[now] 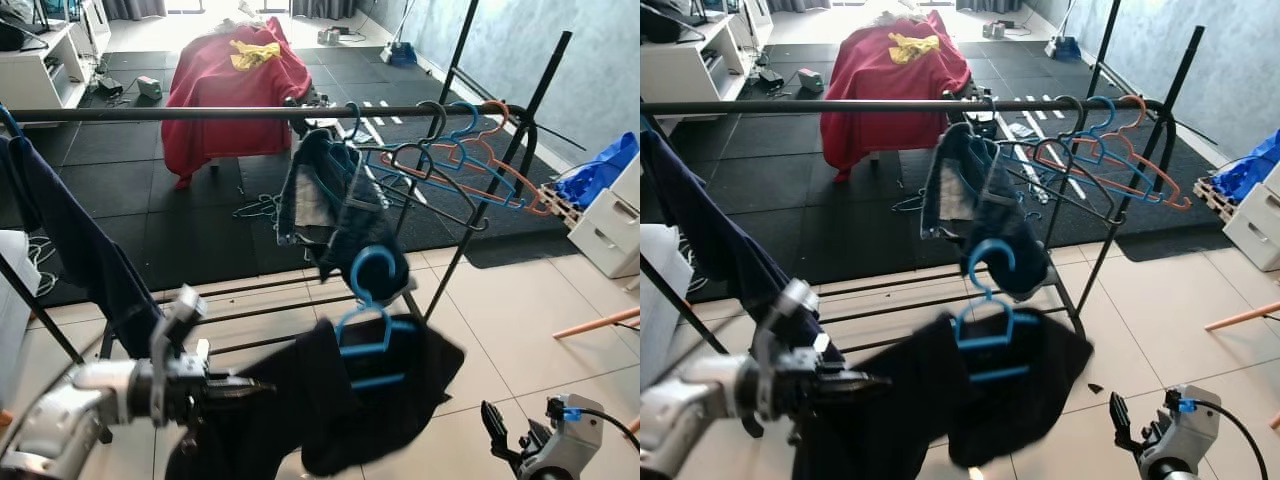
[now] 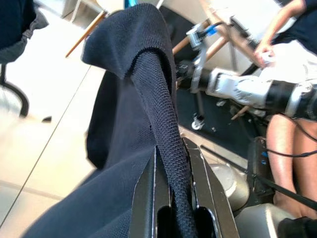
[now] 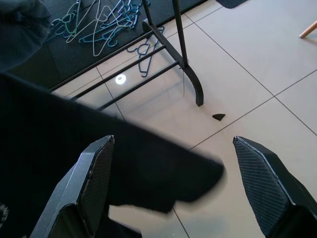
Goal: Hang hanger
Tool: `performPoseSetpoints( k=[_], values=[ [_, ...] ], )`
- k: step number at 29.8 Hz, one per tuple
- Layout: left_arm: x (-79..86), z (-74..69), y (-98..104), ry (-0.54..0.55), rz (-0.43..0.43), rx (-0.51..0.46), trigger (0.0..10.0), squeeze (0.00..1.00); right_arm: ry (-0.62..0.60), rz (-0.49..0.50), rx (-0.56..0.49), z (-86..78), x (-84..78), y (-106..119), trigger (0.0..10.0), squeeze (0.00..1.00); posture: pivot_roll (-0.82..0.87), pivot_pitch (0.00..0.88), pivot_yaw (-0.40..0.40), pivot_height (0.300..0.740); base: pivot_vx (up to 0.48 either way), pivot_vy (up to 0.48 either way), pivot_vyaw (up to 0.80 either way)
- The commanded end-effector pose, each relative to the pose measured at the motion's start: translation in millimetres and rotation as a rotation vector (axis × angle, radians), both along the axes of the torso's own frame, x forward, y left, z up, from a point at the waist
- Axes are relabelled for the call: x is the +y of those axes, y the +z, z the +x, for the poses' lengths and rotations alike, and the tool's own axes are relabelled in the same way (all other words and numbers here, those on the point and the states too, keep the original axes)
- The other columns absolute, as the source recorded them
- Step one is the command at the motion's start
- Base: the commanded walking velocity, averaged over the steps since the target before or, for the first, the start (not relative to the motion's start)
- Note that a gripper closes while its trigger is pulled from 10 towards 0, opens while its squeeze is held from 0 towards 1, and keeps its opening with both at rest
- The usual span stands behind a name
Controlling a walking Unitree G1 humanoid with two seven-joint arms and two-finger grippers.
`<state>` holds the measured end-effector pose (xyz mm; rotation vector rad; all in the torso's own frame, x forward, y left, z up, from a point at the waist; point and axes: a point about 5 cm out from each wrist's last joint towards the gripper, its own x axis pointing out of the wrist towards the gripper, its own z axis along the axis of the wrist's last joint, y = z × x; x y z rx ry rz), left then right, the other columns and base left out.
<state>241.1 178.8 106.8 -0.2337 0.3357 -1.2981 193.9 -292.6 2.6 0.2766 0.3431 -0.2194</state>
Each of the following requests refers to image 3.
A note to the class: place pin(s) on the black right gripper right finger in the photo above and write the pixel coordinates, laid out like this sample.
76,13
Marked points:
262,188

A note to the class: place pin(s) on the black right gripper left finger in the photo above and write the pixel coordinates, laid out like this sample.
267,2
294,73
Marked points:
74,188

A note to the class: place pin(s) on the dark navy garment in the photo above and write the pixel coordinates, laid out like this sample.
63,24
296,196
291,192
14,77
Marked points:
62,138

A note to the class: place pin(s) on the dark blue plastic hanger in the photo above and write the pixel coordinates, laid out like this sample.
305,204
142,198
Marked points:
140,63

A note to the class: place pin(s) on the teal plastic hanger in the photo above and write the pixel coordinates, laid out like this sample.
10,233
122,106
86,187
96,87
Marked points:
66,18

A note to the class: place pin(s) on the small black floor fragment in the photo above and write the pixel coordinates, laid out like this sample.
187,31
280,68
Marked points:
219,117

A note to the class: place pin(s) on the black metal clothes rack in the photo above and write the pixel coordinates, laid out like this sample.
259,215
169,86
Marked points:
198,86

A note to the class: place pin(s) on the large black floor mat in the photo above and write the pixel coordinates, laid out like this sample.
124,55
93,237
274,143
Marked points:
62,59

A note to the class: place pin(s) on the white chair with wooden legs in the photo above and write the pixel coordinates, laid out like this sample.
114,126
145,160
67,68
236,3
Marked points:
308,31

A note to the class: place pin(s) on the dark grey cloth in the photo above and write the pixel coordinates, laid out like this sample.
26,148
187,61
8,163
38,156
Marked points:
19,32

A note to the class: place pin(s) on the dark floor mat piece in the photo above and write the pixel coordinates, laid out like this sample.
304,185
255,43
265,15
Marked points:
230,3

